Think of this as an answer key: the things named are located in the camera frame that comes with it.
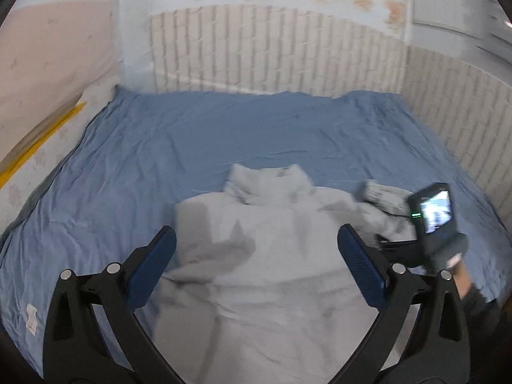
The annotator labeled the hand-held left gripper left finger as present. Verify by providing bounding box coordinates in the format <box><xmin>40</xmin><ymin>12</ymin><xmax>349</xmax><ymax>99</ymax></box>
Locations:
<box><xmin>42</xmin><ymin>226</ymin><xmax>185</xmax><ymax>384</ymax></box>

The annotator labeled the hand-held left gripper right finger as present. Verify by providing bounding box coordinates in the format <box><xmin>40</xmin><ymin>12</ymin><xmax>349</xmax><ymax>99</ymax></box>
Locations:
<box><xmin>331</xmin><ymin>224</ymin><xmax>471</xmax><ymax>384</ymax></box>

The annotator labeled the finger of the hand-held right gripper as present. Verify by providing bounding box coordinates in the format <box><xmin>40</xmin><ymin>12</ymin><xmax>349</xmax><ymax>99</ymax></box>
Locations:
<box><xmin>375</xmin><ymin>234</ymin><xmax>428</xmax><ymax>275</ymax></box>

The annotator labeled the white jacket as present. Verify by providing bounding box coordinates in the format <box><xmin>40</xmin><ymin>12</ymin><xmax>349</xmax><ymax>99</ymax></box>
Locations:
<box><xmin>154</xmin><ymin>164</ymin><xmax>421</xmax><ymax>384</ymax></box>

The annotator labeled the person's right hand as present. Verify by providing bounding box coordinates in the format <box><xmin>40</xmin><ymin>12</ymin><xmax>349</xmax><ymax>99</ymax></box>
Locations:
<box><xmin>423</xmin><ymin>234</ymin><xmax>470</xmax><ymax>276</ymax></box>

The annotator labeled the blue bed sheet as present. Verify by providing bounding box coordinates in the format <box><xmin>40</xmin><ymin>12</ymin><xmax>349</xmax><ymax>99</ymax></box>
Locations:
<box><xmin>0</xmin><ymin>86</ymin><xmax>512</xmax><ymax>379</ymax></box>

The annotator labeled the white fabric tag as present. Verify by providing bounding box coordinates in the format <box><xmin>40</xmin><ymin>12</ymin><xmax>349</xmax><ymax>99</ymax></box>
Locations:
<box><xmin>25</xmin><ymin>304</ymin><xmax>39</xmax><ymax>336</ymax></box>

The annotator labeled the white brick wall panel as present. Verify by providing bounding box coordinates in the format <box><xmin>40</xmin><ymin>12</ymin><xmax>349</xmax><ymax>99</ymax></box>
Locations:
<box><xmin>402</xmin><ymin>45</ymin><xmax>512</xmax><ymax>219</ymax></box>
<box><xmin>149</xmin><ymin>5</ymin><xmax>409</xmax><ymax>99</ymax></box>

